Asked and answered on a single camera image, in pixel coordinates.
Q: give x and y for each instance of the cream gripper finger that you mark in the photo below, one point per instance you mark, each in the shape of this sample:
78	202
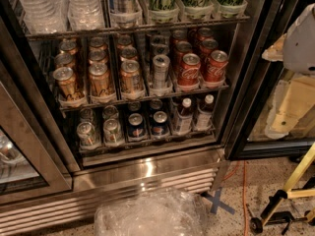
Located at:
275	52
291	102

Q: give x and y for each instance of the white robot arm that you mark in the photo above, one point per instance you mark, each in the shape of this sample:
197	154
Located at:
300	40

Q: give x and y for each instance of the right glass fridge door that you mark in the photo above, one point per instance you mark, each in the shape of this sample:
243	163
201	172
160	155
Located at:
254	82

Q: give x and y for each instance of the glass fridge door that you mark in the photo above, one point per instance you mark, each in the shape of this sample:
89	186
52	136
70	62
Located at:
31	167
254	82

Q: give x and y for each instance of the front right Coca-Cola can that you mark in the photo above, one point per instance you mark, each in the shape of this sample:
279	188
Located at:
215	68

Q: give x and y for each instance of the coca-cola can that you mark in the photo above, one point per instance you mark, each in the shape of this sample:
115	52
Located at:
189	70
215	68

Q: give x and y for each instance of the front left Coca-Cola can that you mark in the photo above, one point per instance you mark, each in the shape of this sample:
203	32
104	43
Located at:
189	70

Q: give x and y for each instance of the silver slim can middle shelf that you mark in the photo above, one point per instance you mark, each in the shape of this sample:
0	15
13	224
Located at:
161	66

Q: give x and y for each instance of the right blue Pepsi can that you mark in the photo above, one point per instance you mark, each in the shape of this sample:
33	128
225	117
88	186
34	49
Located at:
159	127

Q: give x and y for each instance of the blue pepsi can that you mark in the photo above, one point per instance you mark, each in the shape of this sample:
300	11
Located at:
136	128
159	127

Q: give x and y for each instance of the front right gold can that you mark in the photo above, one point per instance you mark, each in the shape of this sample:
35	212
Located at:
130	77

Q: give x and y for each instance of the gold can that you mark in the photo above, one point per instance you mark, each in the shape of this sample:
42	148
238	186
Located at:
100	80
130	77
68	83

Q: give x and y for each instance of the left blue Pepsi can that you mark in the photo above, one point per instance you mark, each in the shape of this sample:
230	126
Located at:
136	128

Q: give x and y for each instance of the stainless steel display fridge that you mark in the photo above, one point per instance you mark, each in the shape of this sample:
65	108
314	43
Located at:
194	161

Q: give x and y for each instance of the front middle gold can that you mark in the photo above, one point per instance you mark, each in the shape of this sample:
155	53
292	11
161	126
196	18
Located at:
100	80

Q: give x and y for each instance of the silver can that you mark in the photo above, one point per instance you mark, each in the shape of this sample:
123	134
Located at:
86	133
112	131

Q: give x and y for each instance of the left bottom silver can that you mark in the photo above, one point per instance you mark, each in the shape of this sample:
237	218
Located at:
86	133

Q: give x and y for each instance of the front left gold can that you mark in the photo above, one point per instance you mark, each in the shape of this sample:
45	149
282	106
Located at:
68	83

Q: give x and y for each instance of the left glass fridge door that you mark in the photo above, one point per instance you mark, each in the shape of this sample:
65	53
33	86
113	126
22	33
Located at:
31	167

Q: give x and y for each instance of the right white cap bottle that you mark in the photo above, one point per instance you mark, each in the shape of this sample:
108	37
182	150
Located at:
204	113

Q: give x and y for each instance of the clear plastic wrap bundle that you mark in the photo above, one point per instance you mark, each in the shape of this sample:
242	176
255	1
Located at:
167	212

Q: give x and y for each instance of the right clear water bottle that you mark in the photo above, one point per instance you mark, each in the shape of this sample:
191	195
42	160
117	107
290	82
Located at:
85	15

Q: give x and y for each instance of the clear water bottle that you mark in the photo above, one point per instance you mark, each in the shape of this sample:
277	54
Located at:
85	15
45	16

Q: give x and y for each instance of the left clear water bottle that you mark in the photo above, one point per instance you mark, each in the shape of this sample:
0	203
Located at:
45	16

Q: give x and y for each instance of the yellow black stand frame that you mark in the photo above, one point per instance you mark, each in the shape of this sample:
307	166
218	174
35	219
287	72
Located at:
271	216

